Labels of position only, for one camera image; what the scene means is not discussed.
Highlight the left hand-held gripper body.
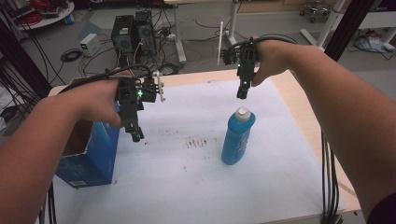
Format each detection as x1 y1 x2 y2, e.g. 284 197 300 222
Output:
115 70 166 132

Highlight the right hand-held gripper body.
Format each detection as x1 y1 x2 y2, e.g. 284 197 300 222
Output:
218 21 260 88

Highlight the blue bottle with white cap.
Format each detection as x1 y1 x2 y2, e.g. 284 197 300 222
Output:
220 105 257 166

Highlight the person's right hand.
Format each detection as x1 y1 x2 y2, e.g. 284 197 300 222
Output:
250 38 300 88

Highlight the person's left hand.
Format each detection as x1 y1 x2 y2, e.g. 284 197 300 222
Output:
66 69 134 129

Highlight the white desk leg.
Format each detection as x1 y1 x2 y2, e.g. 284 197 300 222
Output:
172 0 188 64
225 0 241 47

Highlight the blue cardboard box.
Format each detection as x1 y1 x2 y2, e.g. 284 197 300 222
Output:
55 101 121 189

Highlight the black computer tower green label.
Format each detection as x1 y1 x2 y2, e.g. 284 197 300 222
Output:
110 14 136 60

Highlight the white power supply box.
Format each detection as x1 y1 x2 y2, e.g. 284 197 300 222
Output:
78 33 102 57

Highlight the white table mat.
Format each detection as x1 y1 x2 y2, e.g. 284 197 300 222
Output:
46 77 347 224

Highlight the office chair base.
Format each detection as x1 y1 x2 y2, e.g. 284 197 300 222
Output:
298 0 332 23

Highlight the thin wooden strip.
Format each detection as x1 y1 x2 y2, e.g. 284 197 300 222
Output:
337 181 357 198

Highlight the person's dark sleeve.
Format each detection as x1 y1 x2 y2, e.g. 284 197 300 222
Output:
366 191 396 224

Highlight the left gripper black cable bundle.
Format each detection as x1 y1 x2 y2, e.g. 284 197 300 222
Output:
38 63 154 224

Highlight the gripper black cable bundle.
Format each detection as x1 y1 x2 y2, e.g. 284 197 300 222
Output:
228 33 344 224
38 63 154 224

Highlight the coiled black cable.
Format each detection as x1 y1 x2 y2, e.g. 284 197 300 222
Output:
59 48 83 63

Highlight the white desk frame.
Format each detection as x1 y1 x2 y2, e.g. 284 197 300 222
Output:
299 0 396 52

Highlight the black metal frame post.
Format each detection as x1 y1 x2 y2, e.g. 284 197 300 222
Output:
0 17 53 98
323 0 376 63

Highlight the round table with red cables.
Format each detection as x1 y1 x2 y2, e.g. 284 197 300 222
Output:
13 0 76 32

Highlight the right gripper black cable bundle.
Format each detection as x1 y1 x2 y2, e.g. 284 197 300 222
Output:
228 33 344 224

